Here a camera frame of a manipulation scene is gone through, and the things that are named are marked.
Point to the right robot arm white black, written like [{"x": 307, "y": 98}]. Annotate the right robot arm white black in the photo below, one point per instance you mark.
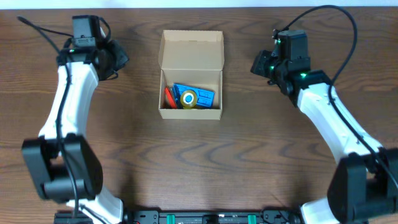
[{"x": 364, "y": 185}]

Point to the yellow tape roll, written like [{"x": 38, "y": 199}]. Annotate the yellow tape roll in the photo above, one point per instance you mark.
[{"x": 188, "y": 99}]

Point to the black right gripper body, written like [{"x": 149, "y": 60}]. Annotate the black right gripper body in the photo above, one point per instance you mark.
[{"x": 267, "y": 65}]

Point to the black mounting rail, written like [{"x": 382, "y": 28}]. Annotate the black mounting rail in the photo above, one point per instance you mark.
[{"x": 214, "y": 217}]

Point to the red black stapler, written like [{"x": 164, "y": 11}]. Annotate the red black stapler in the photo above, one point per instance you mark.
[{"x": 170, "y": 99}]

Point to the blue whiteboard duster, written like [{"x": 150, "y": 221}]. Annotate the blue whiteboard duster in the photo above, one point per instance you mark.
[{"x": 205, "y": 97}]

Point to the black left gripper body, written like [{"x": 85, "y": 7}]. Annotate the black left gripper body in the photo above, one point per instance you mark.
[{"x": 115, "y": 53}]

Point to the cardboard box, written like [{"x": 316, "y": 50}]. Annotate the cardboard box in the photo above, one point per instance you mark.
[{"x": 192, "y": 58}]

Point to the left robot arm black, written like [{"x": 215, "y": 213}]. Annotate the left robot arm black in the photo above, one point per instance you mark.
[{"x": 61, "y": 163}]

